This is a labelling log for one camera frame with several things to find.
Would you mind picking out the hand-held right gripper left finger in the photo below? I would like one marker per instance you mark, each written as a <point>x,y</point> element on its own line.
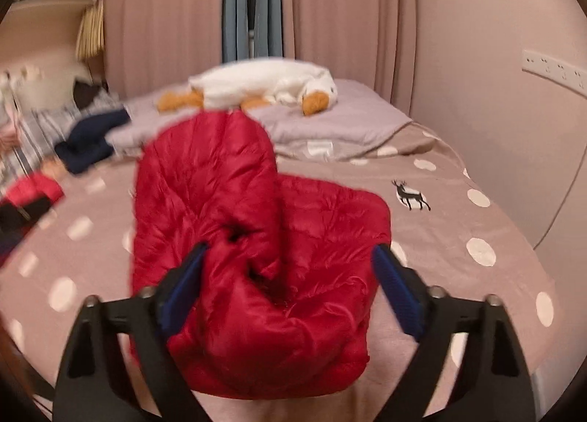
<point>181,291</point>

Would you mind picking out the folded grey quilt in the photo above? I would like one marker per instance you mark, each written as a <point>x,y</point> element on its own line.
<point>321,121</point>

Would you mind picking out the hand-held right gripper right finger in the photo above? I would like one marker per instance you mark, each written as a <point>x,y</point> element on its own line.
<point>399,298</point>

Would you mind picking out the dark navy garment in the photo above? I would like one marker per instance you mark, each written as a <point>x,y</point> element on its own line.
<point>89,137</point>

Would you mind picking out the red down jacket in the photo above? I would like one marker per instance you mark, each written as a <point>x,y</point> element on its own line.
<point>257,257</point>

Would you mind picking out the white wall power strip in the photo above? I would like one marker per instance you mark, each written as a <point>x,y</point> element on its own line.
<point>552,69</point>

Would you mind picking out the white goose plush toy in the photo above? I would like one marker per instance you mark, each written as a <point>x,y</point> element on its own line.
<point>266,85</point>

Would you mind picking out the striped cloth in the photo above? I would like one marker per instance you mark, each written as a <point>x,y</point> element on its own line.
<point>36,137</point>

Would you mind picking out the polka dot bed sheet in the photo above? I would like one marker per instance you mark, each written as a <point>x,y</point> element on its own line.
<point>458,247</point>

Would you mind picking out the pink curtain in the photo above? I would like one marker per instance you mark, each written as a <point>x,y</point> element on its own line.
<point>339,13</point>

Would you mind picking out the blue grey curtain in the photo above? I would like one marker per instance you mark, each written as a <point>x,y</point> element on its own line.
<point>245,4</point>

